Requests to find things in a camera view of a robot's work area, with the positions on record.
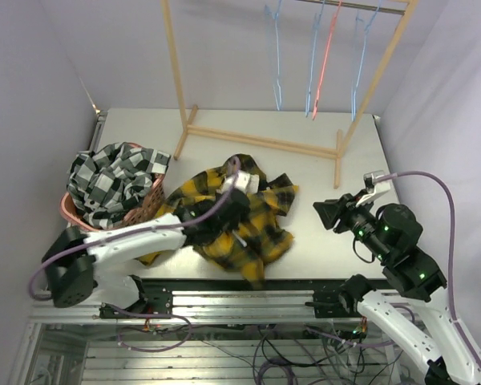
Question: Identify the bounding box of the black white checkered shirt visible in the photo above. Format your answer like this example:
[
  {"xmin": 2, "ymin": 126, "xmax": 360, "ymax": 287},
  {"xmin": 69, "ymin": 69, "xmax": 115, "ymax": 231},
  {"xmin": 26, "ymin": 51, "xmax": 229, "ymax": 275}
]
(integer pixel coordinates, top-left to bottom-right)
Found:
[{"xmin": 66, "ymin": 140, "xmax": 172, "ymax": 230}]

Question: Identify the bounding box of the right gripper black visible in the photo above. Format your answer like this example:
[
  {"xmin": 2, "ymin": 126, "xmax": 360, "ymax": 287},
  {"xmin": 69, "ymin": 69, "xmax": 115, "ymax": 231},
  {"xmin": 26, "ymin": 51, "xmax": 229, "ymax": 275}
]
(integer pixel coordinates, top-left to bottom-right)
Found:
[{"xmin": 313, "ymin": 188, "xmax": 391, "ymax": 262}]

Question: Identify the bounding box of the yellow plaid shirt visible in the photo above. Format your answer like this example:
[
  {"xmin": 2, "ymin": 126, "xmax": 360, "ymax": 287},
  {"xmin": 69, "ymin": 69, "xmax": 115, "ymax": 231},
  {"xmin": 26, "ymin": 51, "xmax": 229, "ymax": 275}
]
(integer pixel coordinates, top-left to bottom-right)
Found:
[{"xmin": 155, "ymin": 153, "xmax": 299, "ymax": 290}]

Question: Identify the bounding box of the pink wire hanger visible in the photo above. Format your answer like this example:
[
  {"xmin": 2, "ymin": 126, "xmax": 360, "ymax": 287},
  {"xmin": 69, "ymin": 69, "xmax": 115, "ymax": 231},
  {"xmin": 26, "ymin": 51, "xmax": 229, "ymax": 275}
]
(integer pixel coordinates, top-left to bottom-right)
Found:
[{"xmin": 312, "ymin": 1, "xmax": 342, "ymax": 120}]

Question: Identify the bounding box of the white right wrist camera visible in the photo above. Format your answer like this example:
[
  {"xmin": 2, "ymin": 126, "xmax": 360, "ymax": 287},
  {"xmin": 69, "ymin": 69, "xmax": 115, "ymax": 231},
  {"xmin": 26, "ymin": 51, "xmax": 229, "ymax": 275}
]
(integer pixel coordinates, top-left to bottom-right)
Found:
[{"xmin": 355, "ymin": 170, "xmax": 391, "ymax": 207}]

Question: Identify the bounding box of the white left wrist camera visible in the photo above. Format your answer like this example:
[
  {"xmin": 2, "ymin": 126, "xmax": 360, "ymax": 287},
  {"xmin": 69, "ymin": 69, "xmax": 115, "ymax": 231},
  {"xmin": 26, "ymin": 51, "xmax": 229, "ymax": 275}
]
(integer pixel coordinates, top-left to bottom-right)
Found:
[{"xmin": 219, "ymin": 171, "xmax": 260, "ymax": 194}]

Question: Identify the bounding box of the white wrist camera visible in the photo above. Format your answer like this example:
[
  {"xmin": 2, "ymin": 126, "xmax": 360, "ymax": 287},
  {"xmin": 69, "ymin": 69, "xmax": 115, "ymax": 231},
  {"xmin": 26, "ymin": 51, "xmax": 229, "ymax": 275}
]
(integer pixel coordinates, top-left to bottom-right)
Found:
[
  {"xmin": 355, "ymin": 170, "xmax": 391, "ymax": 207},
  {"xmin": 219, "ymin": 171, "xmax": 260, "ymax": 194}
]

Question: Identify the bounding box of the metal rack rod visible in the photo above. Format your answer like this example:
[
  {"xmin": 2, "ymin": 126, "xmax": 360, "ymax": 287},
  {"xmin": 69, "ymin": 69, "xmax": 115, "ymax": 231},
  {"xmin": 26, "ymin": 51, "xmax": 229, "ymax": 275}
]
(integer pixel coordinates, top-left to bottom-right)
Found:
[{"xmin": 298, "ymin": 0, "xmax": 405, "ymax": 16}]

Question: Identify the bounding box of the blue hanger of checkered shirt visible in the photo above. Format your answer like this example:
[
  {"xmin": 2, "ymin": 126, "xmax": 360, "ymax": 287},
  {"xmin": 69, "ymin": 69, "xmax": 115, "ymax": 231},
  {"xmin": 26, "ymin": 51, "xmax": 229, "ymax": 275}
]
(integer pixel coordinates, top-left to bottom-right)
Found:
[{"xmin": 305, "ymin": 1, "xmax": 325, "ymax": 118}]

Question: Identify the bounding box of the pink laundry basket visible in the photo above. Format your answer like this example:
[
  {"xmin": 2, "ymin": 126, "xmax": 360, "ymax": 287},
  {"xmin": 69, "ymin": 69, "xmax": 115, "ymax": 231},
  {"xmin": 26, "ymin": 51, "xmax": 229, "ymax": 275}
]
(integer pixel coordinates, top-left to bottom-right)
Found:
[{"xmin": 59, "ymin": 140, "xmax": 166, "ymax": 233}]

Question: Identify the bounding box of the blue hanger of yellow shirt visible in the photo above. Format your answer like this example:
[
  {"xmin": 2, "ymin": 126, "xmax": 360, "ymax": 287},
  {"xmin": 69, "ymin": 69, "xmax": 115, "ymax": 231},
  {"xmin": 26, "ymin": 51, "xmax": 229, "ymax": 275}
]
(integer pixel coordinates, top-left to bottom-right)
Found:
[{"xmin": 264, "ymin": 0, "xmax": 283, "ymax": 111}]

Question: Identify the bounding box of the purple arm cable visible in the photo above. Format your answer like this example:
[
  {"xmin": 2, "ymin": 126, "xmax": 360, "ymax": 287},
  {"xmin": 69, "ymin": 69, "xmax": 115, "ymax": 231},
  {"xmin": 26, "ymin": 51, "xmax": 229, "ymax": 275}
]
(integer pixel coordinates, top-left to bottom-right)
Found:
[
  {"xmin": 26, "ymin": 156, "xmax": 244, "ymax": 302},
  {"xmin": 374, "ymin": 170, "xmax": 481, "ymax": 374}
]

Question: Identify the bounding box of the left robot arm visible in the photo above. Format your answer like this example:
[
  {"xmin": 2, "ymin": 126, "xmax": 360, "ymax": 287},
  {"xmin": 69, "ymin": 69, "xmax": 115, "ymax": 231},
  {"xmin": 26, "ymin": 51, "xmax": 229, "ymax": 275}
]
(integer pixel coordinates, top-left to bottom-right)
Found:
[{"xmin": 42, "ymin": 188, "xmax": 249, "ymax": 318}]

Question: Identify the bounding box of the blue wire hanger empty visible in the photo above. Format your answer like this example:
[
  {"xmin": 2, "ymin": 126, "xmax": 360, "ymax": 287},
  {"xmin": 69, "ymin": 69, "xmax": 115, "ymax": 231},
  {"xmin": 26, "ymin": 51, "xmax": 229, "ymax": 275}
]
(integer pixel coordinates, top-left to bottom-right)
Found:
[{"xmin": 350, "ymin": 1, "xmax": 382, "ymax": 122}]

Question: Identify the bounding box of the aluminium frame base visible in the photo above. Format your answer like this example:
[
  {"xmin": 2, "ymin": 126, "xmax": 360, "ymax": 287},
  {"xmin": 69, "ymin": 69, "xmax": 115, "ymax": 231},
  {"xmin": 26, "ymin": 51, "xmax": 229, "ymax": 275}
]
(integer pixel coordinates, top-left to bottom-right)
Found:
[{"xmin": 22, "ymin": 276, "xmax": 466, "ymax": 385}]

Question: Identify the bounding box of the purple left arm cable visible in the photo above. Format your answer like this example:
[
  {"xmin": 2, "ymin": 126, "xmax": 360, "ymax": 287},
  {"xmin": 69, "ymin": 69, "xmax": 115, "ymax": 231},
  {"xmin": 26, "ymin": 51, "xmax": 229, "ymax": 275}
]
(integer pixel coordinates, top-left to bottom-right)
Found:
[{"xmin": 26, "ymin": 156, "xmax": 244, "ymax": 302}]

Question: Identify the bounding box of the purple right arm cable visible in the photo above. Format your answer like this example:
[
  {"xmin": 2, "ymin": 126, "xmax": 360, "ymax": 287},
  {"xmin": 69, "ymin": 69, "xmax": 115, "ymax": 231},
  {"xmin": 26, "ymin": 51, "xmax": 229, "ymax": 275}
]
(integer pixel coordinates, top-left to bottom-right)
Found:
[{"xmin": 374, "ymin": 170, "xmax": 481, "ymax": 374}]

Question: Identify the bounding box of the wooden clothes rack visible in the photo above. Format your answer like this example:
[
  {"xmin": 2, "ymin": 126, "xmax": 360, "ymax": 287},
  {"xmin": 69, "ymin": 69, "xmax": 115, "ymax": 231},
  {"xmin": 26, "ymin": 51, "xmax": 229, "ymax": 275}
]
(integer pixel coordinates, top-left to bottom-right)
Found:
[{"xmin": 160, "ymin": 0, "xmax": 420, "ymax": 190}]

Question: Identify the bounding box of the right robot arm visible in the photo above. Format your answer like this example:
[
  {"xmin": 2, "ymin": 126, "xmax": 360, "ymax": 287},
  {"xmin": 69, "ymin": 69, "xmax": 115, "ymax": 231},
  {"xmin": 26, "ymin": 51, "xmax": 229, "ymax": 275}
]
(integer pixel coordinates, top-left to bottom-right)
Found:
[{"xmin": 313, "ymin": 194, "xmax": 481, "ymax": 384}]

